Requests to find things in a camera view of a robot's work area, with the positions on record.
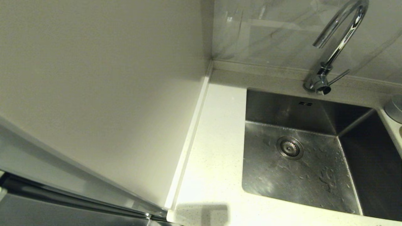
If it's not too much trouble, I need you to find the chrome gooseneck faucet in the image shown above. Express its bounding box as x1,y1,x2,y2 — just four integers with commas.
303,0,370,95

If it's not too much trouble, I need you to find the light blue bowl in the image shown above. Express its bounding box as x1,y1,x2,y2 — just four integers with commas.
384,95,402,124

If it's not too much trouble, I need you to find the stainless steel sink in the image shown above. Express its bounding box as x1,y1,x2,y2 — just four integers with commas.
241,88,402,222

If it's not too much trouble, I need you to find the round metal drain strainer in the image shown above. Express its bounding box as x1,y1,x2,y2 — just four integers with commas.
276,136,304,160

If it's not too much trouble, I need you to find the white tall cabinet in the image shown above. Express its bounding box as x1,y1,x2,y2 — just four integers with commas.
0,0,215,217

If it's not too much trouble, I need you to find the grey appliance door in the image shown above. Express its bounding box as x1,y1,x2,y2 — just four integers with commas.
0,171,170,226

